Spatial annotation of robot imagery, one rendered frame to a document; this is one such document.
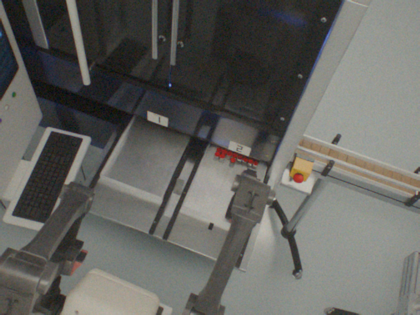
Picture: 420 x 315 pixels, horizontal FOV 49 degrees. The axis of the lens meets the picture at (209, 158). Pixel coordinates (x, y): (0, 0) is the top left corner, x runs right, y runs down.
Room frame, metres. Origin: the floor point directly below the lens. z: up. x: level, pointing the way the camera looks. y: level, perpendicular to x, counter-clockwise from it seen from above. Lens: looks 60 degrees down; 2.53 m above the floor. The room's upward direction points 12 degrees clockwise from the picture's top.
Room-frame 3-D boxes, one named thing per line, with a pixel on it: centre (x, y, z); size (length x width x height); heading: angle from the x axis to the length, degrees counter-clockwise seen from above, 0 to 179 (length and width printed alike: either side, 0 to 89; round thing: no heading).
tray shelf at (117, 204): (0.83, 0.09, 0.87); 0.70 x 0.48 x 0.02; 80
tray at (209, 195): (0.87, -0.09, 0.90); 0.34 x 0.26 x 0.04; 170
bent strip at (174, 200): (0.75, 0.10, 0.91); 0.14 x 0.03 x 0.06; 171
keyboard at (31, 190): (0.79, 0.62, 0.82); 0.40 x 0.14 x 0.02; 178
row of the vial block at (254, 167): (0.98, -0.11, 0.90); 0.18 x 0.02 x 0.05; 80
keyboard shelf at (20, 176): (0.79, 0.66, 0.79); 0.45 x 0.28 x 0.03; 178
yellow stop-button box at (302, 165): (0.95, -0.36, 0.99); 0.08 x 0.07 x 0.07; 170
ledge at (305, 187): (0.98, -0.38, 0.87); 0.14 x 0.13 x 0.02; 170
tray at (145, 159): (0.93, 0.24, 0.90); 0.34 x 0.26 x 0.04; 170
